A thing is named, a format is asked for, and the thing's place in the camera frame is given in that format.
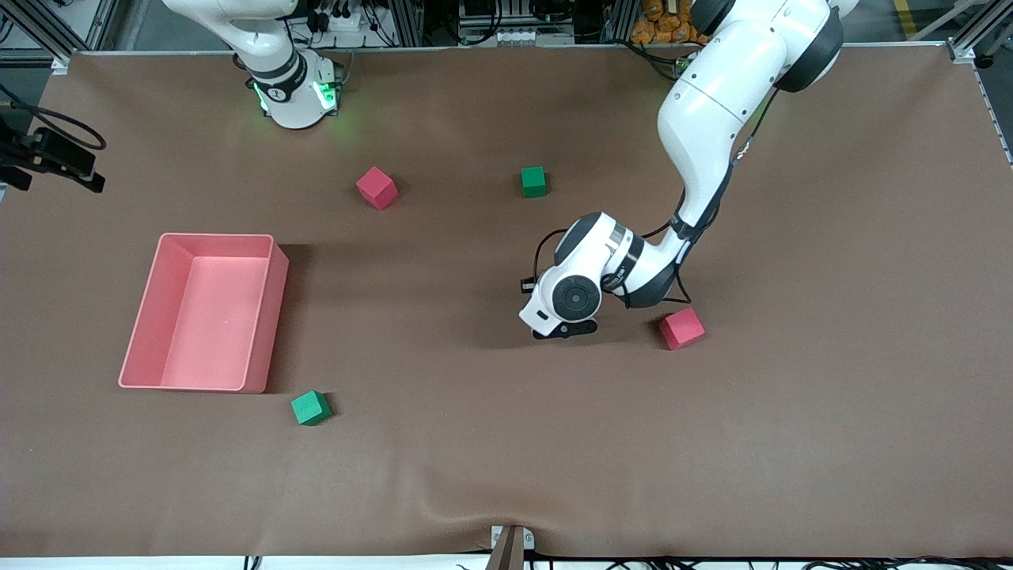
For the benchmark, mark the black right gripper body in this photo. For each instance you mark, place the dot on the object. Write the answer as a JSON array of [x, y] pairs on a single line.
[[49, 151]]

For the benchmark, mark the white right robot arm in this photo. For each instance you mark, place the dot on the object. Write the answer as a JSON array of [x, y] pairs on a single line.
[[277, 47]]

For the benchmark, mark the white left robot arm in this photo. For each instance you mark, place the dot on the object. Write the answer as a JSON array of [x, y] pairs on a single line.
[[712, 103]]

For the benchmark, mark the pink plastic bin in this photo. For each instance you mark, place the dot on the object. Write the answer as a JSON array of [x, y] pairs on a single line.
[[206, 332]]

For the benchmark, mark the pink foam cube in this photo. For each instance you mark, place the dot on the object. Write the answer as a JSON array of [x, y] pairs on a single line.
[[681, 329], [377, 188]]

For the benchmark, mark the white power strip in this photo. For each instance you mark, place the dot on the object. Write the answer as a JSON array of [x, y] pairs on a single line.
[[342, 20]]

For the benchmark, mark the green foam cube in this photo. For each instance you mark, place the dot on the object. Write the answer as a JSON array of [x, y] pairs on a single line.
[[309, 408], [533, 182]]

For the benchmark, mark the white connector block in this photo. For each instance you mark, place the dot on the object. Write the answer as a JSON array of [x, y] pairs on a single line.
[[530, 36]]

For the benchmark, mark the brown table mat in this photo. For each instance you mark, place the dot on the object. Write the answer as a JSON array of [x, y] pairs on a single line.
[[506, 435]]

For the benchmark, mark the orange toy pile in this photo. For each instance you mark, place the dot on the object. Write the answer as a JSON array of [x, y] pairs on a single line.
[[661, 24]]

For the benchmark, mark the aluminium frame strut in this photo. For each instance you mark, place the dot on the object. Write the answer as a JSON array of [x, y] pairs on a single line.
[[43, 32], [977, 28]]

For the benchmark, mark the brown camera pole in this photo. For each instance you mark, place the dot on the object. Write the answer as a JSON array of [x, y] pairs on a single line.
[[506, 554]]

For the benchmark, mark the silver mounting bracket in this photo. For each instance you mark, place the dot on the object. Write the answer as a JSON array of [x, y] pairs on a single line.
[[529, 540]]

